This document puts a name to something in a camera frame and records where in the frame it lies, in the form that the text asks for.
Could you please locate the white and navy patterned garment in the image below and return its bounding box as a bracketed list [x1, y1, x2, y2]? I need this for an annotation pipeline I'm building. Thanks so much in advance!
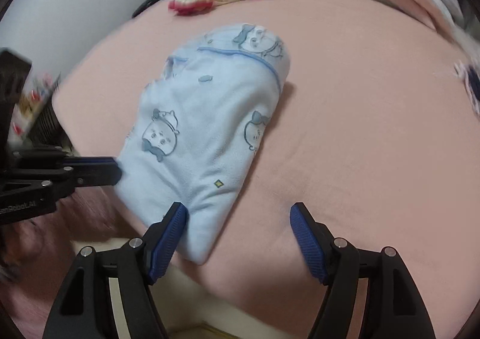
[454, 62, 480, 117]

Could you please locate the light blue cartoon print garment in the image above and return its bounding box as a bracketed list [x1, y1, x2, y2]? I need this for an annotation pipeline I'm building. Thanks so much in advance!
[115, 24, 290, 264]

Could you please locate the pink bed sheet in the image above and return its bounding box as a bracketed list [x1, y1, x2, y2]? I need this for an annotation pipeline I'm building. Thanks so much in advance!
[54, 0, 479, 338]

